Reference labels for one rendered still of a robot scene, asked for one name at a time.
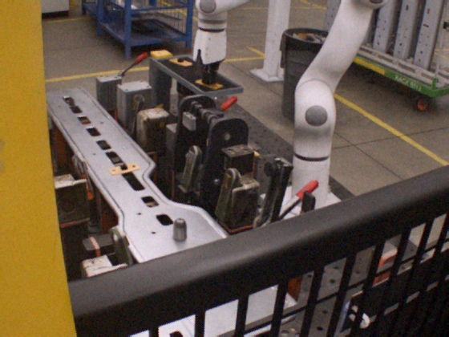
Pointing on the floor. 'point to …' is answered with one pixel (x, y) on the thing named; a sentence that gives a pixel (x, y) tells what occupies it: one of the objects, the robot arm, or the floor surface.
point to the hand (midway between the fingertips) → (209, 76)
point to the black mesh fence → (280, 269)
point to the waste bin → (297, 60)
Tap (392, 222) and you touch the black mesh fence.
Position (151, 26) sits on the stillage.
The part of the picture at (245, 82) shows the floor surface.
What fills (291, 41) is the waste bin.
